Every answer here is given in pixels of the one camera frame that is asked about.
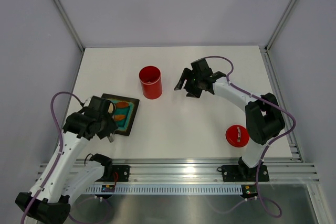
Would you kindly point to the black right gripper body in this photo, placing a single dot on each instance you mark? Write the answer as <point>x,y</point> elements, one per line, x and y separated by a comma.
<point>195,82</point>

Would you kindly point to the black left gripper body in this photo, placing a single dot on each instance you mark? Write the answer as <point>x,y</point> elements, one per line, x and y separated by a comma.
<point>108,125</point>

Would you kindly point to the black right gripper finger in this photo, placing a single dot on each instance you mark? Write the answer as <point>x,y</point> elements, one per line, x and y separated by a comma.
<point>185,78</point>
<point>194,94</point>

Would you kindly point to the white food piece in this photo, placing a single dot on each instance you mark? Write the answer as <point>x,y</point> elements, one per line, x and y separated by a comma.
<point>111,108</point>

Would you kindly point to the orange fried food piece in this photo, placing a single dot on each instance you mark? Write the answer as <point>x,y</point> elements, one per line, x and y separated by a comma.
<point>119,117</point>

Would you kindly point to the stainless steel tongs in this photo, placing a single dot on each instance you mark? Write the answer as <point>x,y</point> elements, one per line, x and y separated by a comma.
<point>111,138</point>

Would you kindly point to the red cylindrical canister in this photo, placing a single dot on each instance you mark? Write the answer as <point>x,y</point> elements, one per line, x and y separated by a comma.
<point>150,79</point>

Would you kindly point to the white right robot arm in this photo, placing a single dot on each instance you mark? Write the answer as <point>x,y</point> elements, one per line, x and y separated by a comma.
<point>263,117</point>

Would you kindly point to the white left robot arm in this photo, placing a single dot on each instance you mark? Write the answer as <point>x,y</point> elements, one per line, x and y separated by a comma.
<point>51,198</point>

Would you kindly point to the black green square plate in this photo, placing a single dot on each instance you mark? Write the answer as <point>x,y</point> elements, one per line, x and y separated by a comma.
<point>124,126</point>

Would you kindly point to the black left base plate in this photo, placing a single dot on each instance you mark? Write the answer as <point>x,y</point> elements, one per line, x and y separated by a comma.
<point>120,173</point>

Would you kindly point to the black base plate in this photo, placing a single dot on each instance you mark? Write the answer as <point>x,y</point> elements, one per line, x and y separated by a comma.
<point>120,173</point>
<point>236,173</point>

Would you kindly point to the red lid with metal handle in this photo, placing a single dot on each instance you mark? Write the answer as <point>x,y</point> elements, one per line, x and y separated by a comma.
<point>237,136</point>

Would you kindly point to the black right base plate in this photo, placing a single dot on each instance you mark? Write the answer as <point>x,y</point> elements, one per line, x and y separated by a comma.
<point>236,173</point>

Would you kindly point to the white slotted cable duct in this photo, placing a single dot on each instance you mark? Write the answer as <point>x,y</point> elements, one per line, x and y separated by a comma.
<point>190,189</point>

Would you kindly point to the right aluminium frame post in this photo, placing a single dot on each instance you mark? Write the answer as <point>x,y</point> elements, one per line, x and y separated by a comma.
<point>281,24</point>

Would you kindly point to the aluminium frame post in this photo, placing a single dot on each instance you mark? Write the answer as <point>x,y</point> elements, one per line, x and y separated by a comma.
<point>66,20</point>
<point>281,24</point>

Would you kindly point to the left aluminium frame post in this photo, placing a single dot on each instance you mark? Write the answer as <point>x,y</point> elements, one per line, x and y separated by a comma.
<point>66,20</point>

